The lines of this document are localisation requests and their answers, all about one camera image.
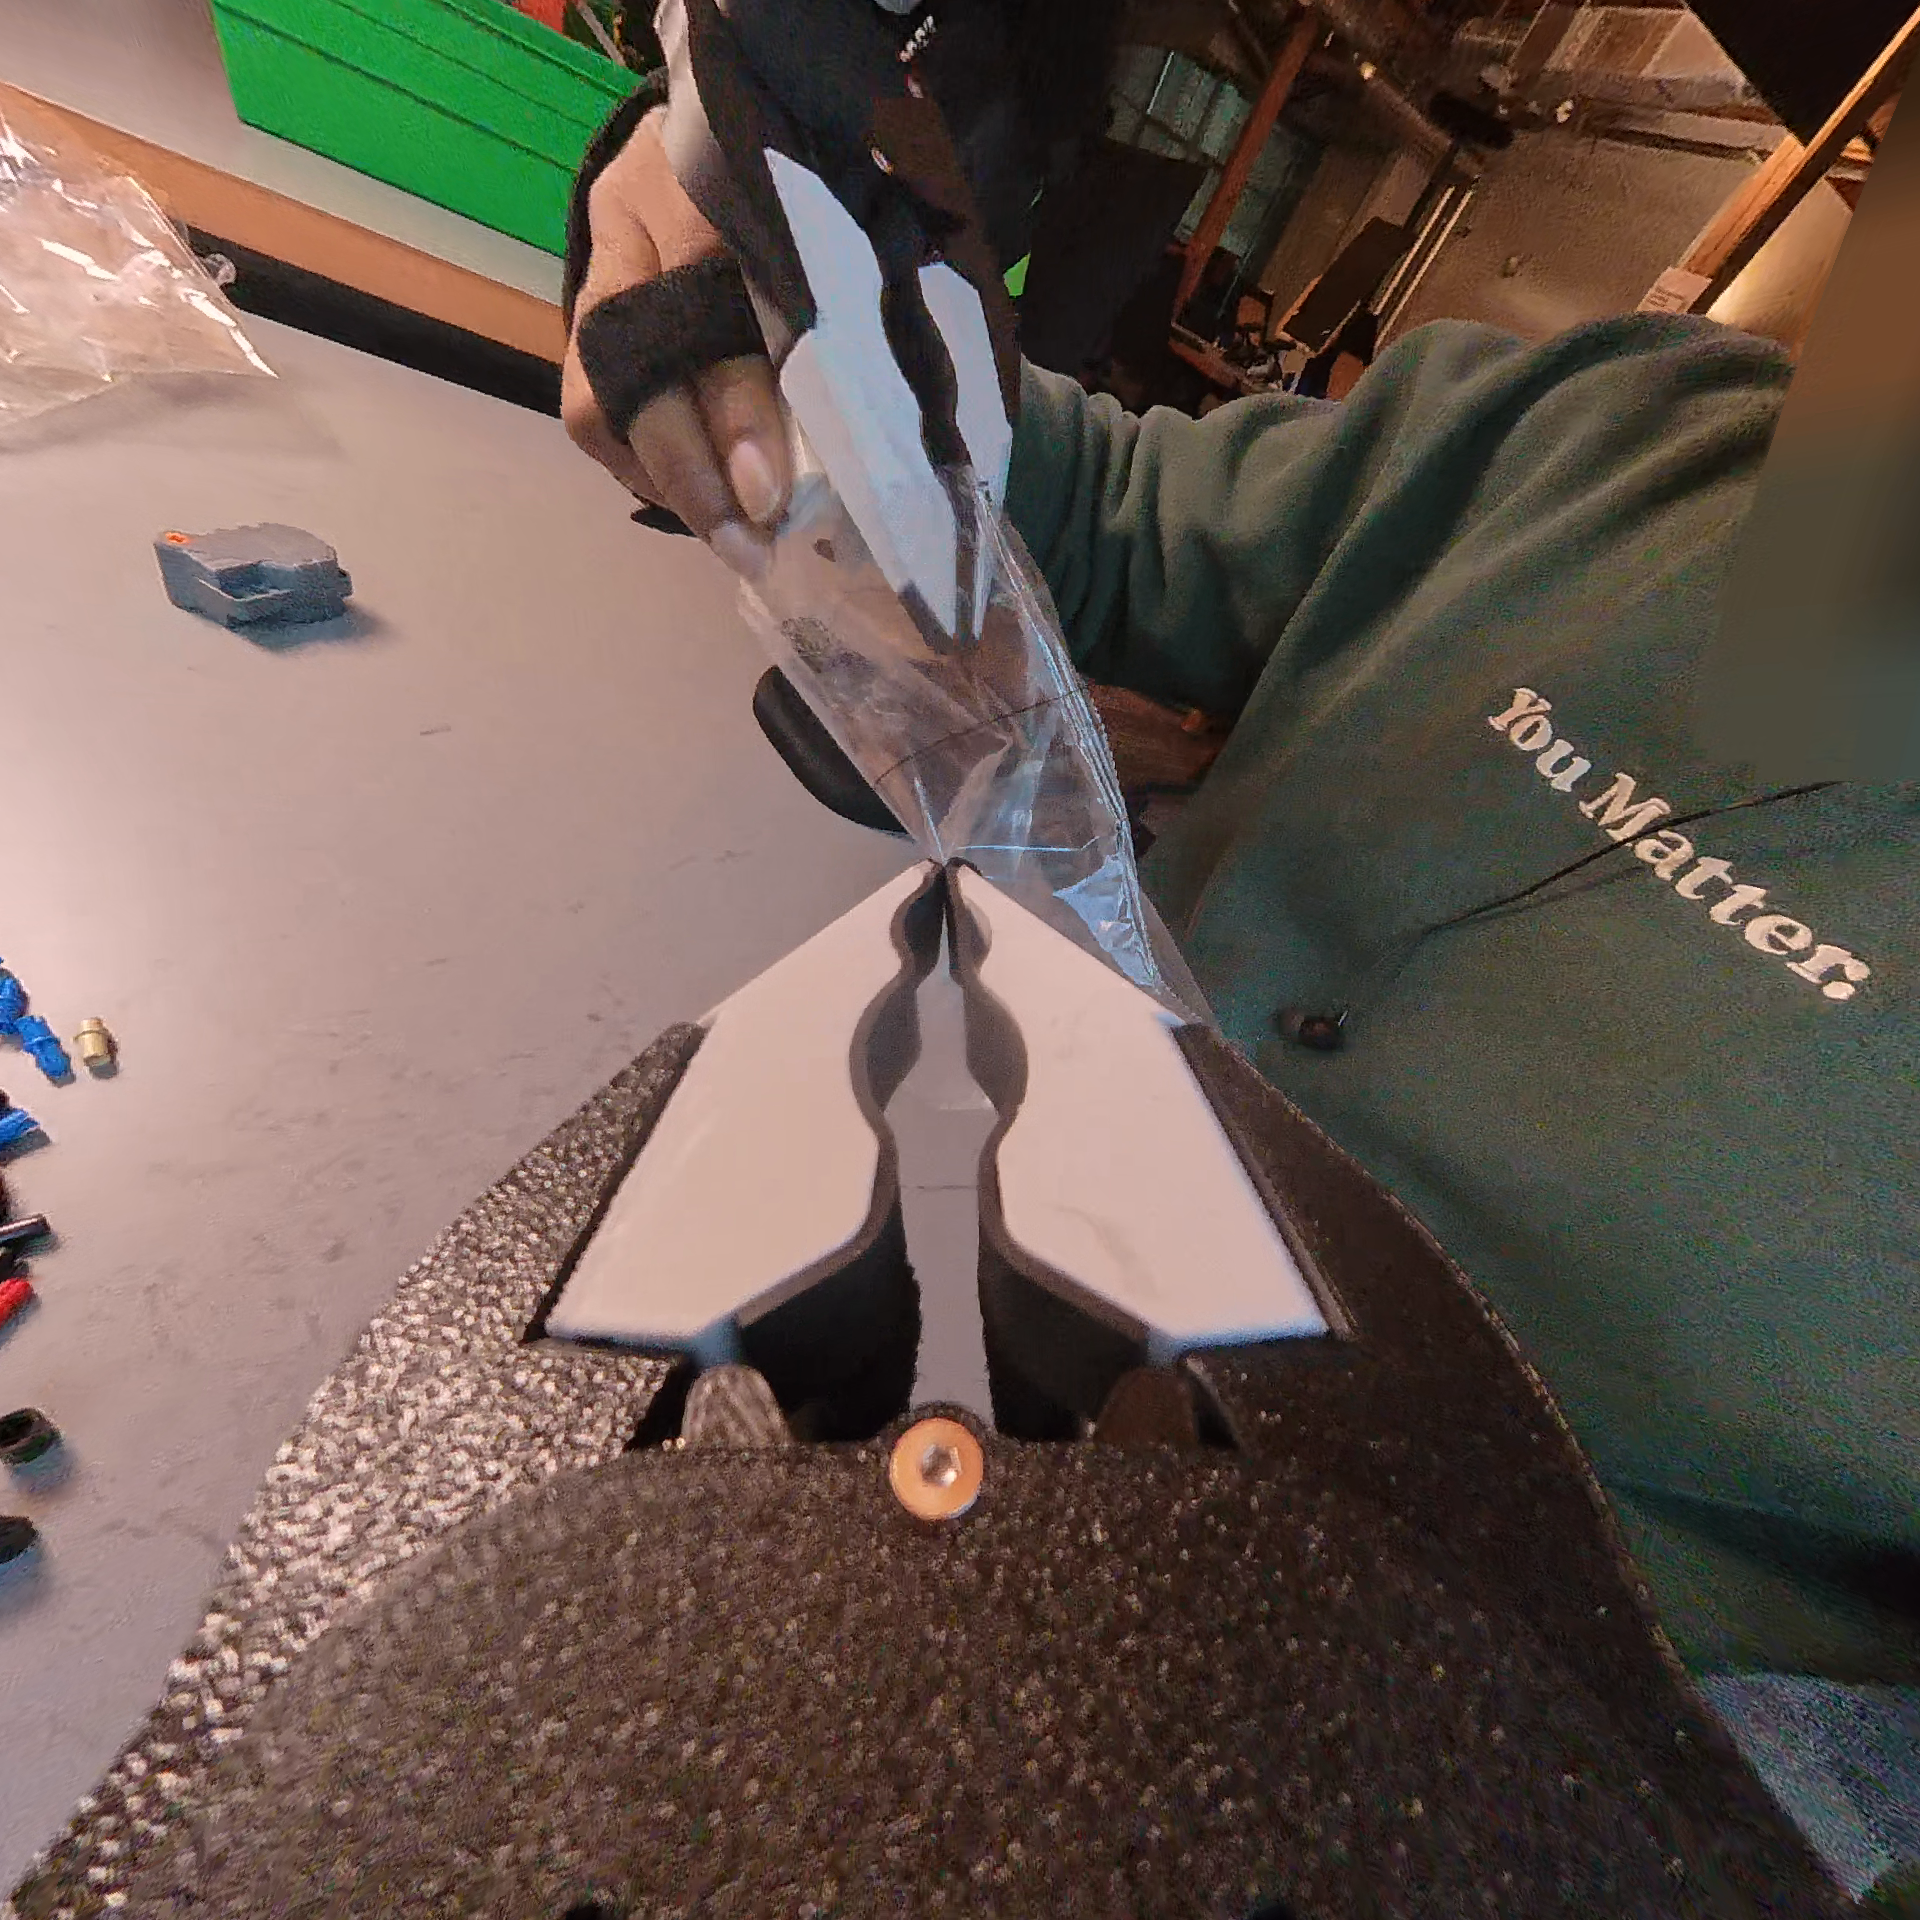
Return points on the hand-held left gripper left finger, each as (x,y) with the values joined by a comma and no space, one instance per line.
(750,1171)

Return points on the person's right forearm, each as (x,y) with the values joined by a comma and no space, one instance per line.
(1171,540)

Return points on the black chair armrest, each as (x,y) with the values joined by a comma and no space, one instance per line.
(817,751)

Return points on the pile of small toy parts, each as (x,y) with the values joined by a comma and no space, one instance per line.
(26,1036)

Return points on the person's right hand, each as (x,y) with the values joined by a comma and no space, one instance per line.
(675,468)

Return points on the green plastic bin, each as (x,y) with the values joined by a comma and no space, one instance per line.
(422,92)

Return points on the crumpled empty plastic bag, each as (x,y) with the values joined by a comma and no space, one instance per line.
(106,286)

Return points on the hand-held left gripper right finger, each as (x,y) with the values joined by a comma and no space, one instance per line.
(1154,1188)

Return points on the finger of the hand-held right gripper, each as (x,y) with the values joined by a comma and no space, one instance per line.
(871,421)
(978,406)

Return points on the grey toy part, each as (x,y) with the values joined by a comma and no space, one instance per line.
(256,573)

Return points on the grey desk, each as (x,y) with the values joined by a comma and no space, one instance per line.
(451,843)

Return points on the clear plastic bag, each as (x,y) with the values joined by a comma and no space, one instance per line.
(960,751)

